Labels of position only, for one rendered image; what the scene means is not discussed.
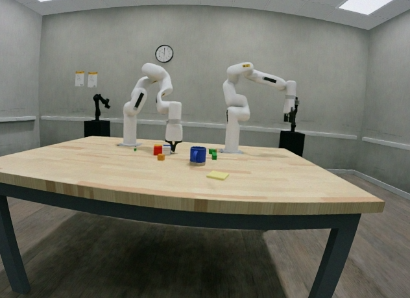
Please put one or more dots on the dark blue mug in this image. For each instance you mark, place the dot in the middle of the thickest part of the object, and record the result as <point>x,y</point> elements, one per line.
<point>197,156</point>

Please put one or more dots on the red cube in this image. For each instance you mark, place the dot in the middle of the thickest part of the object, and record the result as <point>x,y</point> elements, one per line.
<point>157,150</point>

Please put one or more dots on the pale yellow square tile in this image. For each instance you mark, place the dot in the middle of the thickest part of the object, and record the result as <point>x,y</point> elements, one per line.
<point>217,175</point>

